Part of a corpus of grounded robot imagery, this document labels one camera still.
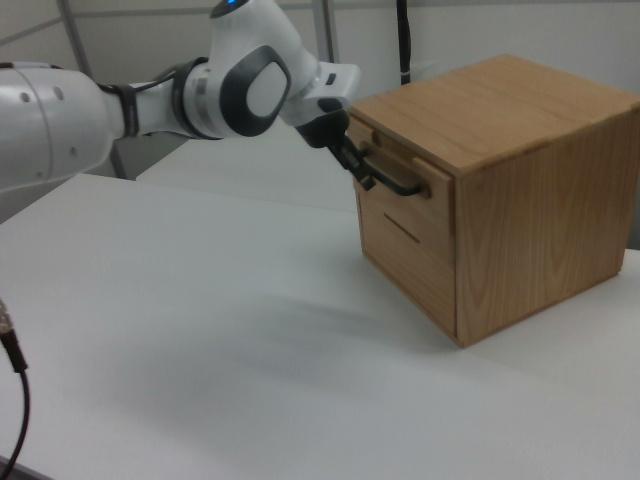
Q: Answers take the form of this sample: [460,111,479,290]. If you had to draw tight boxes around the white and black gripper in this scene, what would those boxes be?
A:
[284,61,377,193]

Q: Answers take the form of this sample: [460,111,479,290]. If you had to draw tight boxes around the wooden drawer with black handle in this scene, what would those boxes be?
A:
[349,112,458,261]

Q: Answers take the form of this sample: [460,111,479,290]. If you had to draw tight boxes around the wooden drawer with slot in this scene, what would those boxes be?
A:
[356,192,459,339]

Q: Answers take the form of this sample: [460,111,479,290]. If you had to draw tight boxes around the wooden two-drawer cabinet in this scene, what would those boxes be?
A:
[347,53,640,350]

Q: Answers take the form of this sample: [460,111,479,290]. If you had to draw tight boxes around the black pole with pale band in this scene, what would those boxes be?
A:
[395,0,415,86]

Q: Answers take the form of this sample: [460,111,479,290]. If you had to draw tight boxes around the black cable with metal connector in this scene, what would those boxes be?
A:
[0,294,32,474]

